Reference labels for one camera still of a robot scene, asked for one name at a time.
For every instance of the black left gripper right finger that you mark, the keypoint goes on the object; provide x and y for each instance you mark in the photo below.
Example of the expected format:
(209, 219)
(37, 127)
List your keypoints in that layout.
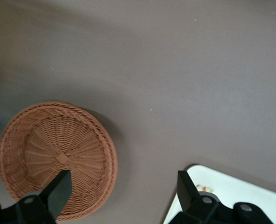
(189, 196)

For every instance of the beige rectangular tray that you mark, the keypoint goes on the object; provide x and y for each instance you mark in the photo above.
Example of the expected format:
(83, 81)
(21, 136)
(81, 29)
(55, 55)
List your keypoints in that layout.
(245, 191)

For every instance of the round brown wicker basket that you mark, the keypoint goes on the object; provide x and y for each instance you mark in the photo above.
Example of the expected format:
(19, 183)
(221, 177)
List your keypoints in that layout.
(58, 140)

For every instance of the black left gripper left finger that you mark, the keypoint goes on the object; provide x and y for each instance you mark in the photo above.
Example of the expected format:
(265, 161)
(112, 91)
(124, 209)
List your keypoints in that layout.
(56, 196)

